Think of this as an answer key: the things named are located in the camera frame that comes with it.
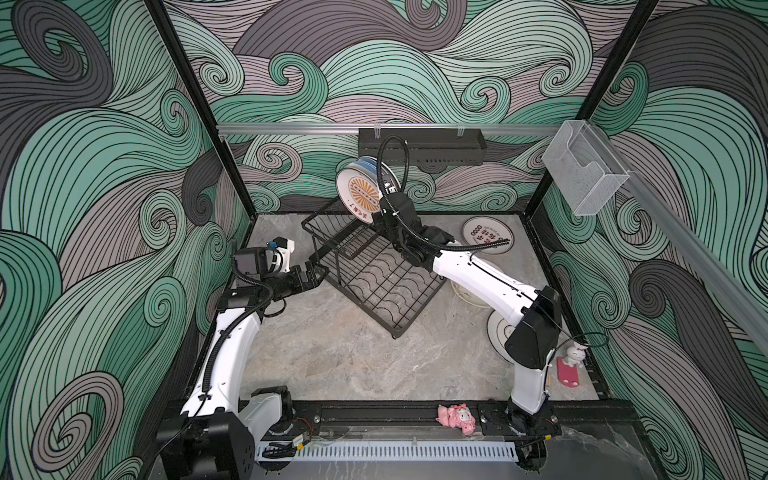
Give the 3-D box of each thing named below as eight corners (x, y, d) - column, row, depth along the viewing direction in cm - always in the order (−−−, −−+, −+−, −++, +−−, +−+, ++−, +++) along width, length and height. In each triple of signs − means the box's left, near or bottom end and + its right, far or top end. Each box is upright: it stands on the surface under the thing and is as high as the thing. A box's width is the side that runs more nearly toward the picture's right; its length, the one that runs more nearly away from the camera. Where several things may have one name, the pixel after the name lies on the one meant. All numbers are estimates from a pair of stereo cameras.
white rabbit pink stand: (557, 382, 81) (572, 374, 75) (557, 351, 86) (571, 341, 80) (574, 389, 80) (590, 380, 74) (573, 357, 85) (588, 347, 79)
